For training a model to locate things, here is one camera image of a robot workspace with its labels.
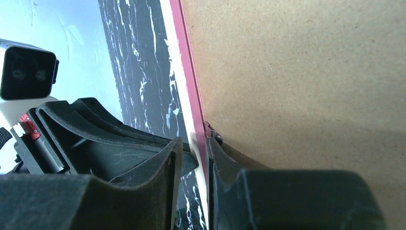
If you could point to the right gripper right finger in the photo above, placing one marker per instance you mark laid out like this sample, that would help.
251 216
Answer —
267 199

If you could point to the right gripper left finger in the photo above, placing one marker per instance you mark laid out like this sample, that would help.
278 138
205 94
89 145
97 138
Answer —
144 198

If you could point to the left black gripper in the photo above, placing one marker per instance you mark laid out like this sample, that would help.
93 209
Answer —
84 138

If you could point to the pink wooden picture frame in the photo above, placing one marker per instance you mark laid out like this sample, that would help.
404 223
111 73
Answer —
180 52

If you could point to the brown cardboard backing board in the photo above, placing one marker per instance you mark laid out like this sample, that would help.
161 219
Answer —
309 84

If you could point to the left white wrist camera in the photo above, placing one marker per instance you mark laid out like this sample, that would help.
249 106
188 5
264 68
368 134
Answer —
27 75

